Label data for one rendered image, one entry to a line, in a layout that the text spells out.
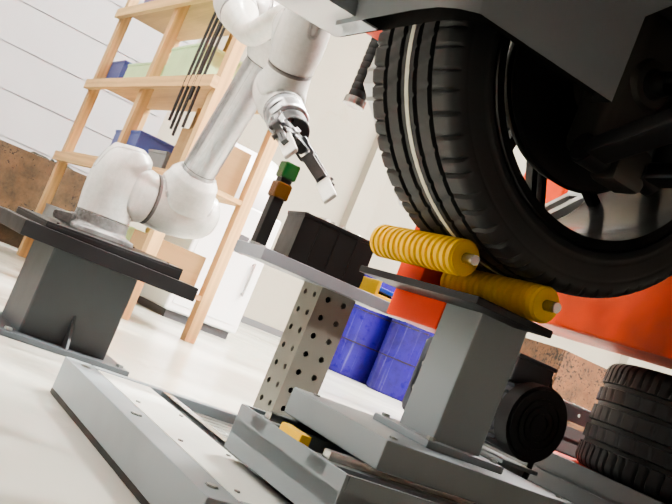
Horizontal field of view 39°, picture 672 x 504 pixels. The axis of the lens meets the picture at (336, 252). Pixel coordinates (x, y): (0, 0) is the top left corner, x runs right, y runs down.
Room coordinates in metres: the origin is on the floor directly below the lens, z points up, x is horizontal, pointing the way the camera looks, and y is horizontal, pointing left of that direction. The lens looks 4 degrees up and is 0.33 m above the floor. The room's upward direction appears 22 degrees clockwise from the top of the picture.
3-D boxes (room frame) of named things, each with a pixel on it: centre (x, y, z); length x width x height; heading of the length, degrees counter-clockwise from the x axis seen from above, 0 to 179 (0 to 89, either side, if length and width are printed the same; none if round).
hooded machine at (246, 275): (6.52, 0.83, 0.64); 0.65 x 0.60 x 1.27; 32
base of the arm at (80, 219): (2.68, 0.67, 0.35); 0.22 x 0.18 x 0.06; 117
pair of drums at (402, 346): (8.42, -0.75, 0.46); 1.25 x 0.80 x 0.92; 30
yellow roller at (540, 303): (1.53, -0.27, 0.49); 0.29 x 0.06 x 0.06; 29
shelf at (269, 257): (2.32, 0.00, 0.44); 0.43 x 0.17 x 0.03; 119
